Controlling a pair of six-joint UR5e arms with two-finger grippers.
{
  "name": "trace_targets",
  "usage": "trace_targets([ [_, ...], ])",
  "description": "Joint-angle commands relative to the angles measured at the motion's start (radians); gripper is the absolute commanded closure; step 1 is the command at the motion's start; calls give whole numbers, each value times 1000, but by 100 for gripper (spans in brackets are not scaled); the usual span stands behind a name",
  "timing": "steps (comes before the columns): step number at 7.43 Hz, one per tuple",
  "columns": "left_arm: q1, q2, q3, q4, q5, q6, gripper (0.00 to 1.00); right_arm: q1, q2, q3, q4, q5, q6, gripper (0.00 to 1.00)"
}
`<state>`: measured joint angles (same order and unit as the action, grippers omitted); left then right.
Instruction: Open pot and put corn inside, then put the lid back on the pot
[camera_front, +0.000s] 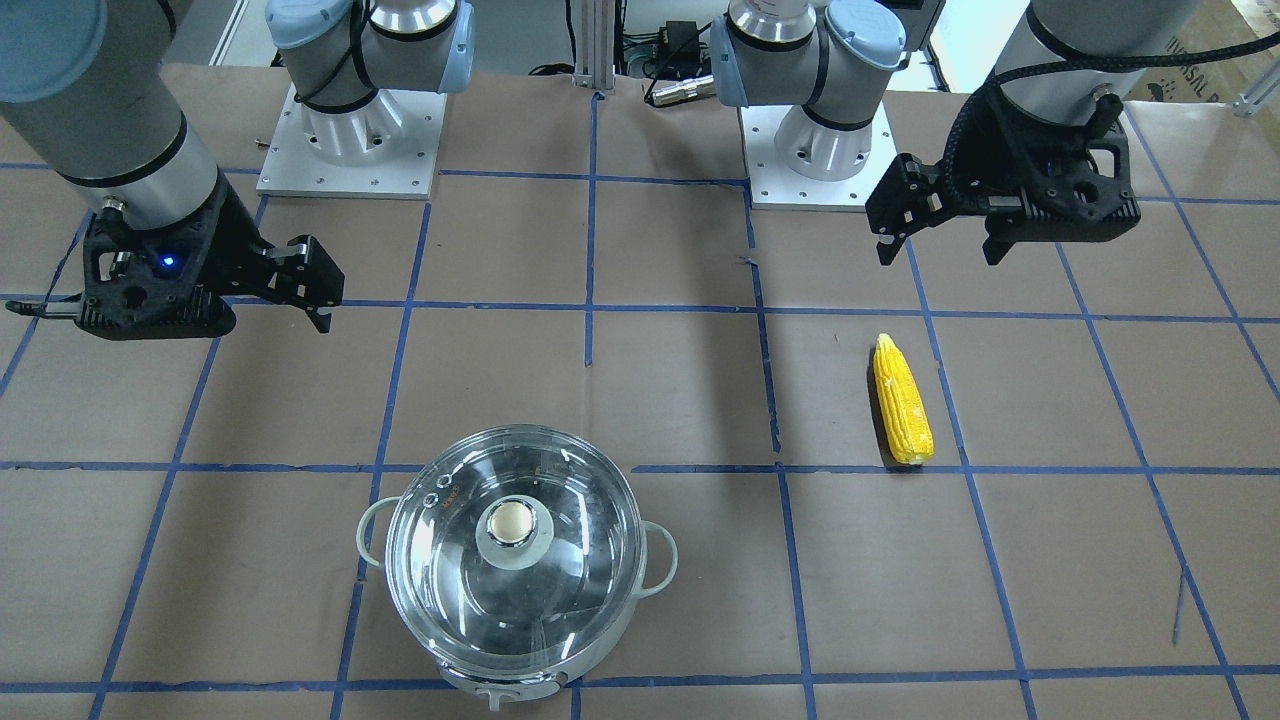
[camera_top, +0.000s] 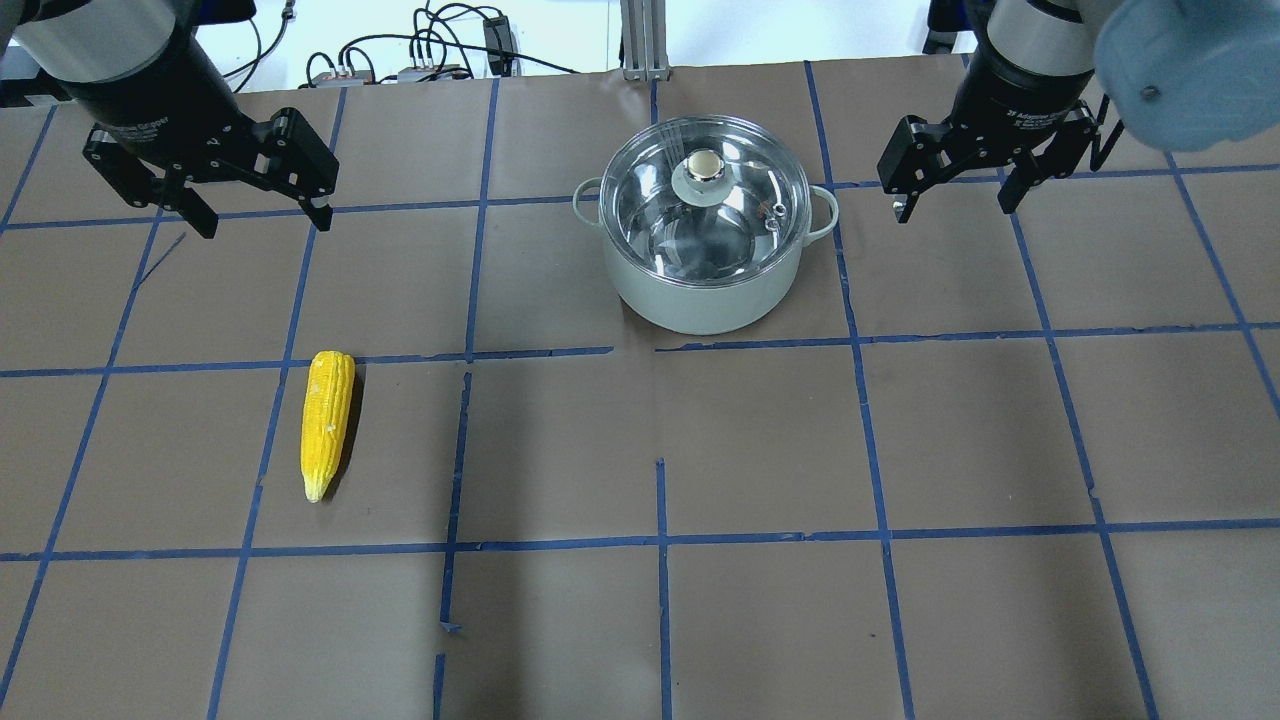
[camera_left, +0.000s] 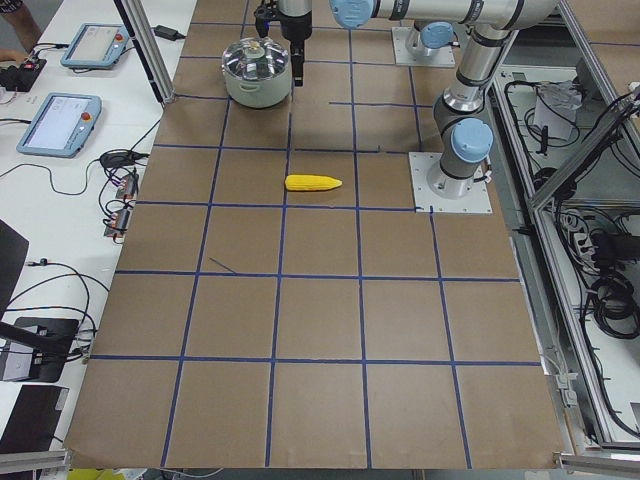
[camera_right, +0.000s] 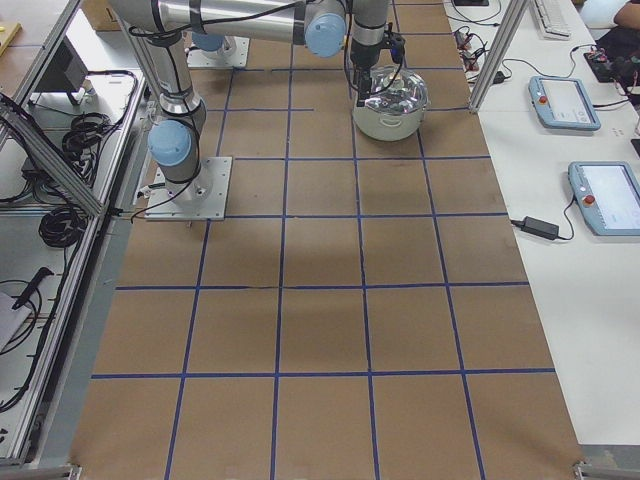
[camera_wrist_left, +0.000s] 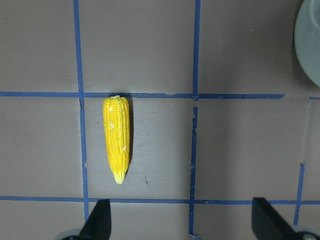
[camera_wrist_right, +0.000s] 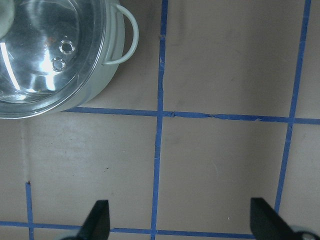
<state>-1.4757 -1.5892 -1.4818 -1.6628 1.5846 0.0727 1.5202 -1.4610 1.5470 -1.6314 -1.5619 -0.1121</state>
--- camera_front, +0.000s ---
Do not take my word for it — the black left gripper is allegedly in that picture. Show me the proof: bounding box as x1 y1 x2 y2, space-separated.
865 90 1142 266

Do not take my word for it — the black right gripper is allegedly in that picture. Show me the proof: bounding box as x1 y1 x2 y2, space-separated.
77 188 346 341

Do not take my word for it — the yellow corn cob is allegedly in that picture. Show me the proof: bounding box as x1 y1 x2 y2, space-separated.
872 333 934 466

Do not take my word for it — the glass pot lid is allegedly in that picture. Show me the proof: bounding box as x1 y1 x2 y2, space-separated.
385 427 646 676

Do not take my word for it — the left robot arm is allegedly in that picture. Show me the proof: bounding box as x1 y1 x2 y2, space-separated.
710 1 1197 265

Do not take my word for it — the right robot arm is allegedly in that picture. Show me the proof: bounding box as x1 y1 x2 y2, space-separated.
3 1 475 341

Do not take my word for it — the pale green cooking pot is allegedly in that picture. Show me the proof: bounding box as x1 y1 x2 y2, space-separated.
357 425 678 698

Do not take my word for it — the cardboard box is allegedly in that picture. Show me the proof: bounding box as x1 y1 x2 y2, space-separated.
1125 0 1280 117

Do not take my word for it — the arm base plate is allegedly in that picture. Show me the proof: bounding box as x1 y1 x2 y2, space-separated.
256 87 449 201
739 105 897 213

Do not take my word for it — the aluminium frame post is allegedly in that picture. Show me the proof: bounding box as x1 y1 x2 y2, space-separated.
568 1 622 96

